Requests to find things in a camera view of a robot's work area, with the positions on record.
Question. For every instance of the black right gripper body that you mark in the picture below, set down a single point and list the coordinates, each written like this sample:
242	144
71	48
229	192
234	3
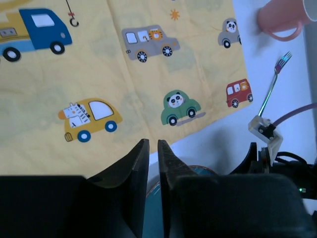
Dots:
288	164

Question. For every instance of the yellow vehicle-print placemat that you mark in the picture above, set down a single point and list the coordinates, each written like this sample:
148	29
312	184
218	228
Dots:
82	81

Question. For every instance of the pink ceramic mug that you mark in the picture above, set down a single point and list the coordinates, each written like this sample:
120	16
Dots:
284	20

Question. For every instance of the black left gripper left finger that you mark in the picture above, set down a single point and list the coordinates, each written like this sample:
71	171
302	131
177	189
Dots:
111	204

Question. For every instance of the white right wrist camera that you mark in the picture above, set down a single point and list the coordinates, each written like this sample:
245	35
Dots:
267	132

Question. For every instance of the teal floral ceramic plate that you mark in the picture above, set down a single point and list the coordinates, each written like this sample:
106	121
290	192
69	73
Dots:
153	219

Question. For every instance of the iridescent blue-green fork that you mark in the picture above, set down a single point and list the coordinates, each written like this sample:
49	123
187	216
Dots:
277	69

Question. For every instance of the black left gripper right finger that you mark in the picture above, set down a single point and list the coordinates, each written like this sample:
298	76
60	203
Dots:
171	168

